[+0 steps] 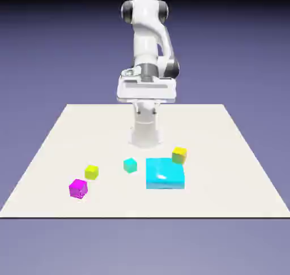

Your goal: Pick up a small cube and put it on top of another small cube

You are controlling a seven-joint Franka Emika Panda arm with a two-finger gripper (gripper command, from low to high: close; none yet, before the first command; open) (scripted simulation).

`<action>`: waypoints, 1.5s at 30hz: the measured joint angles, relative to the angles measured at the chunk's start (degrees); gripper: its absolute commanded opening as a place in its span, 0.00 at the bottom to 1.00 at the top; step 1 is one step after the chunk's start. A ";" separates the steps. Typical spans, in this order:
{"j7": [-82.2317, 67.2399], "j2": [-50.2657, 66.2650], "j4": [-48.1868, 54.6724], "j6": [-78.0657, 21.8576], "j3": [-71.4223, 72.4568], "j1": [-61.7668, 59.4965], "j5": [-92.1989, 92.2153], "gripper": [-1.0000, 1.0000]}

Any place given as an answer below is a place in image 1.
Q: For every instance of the large cyan box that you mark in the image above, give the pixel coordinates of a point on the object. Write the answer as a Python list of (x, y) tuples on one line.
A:
[(164, 173)]

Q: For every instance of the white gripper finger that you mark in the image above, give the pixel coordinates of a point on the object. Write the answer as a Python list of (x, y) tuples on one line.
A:
[(137, 109), (155, 108)]

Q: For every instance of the small lime yellow cube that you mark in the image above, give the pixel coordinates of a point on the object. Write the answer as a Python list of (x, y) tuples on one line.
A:
[(91, 172)]

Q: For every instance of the small golden yellow cube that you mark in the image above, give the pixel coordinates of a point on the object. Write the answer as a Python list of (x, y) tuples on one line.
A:
[(179, 155)]

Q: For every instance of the small magenta cube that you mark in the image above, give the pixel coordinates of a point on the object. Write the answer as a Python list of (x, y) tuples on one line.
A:
[(78, 189)]

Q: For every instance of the small teal cube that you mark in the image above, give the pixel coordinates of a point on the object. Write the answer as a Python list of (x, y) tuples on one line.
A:
[(130, 165)]

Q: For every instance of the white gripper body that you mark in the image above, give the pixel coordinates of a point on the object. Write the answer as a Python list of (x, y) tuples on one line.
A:
[(146, 94)]

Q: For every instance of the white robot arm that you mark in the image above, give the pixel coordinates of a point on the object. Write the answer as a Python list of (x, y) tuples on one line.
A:
[(145, 41)]

